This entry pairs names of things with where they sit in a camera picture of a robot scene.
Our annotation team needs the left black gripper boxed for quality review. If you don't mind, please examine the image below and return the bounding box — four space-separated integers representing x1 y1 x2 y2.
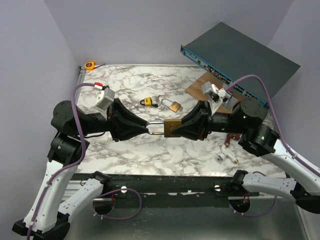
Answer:
76 97 150 141

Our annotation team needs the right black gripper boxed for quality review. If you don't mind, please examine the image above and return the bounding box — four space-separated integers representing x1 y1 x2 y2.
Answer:
169 100 247 141

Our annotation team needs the long shackle brass padlock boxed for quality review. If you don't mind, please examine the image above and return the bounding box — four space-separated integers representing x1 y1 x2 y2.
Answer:
160 98 183 113

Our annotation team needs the yellow padlock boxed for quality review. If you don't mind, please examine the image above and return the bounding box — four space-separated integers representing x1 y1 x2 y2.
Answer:
139 97 153 107

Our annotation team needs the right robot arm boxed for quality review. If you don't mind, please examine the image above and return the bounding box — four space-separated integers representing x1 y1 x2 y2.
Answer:
169 97 320 214

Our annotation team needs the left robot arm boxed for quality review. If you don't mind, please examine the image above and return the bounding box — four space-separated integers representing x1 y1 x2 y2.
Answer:
12 98 148 240

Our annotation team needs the wooden board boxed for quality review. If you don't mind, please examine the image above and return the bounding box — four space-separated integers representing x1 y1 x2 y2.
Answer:
185 72 249 114

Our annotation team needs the orange tape measure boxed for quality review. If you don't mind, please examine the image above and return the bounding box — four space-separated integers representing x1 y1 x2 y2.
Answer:
84 61 106 71

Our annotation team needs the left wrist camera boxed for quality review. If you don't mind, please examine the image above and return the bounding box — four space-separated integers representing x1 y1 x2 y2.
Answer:
94 82 115 111

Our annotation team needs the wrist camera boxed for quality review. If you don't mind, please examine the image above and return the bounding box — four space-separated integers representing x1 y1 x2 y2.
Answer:
201 81 233 103
94 82 115 111

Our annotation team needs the small silver ring part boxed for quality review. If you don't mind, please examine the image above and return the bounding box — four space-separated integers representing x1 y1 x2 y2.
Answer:
216 154 225 163

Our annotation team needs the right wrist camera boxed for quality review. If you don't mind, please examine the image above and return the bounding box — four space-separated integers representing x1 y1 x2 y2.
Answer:
201 81 233 103

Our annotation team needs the silver metal bracket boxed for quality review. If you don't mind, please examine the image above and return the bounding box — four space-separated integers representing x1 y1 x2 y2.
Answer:
221 92 238 110

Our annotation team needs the black mounting rail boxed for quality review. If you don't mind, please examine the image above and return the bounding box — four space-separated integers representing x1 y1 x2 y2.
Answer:
98 174 258 208

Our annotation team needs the blue network switch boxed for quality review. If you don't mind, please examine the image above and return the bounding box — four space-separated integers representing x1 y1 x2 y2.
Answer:
180 22 301 105

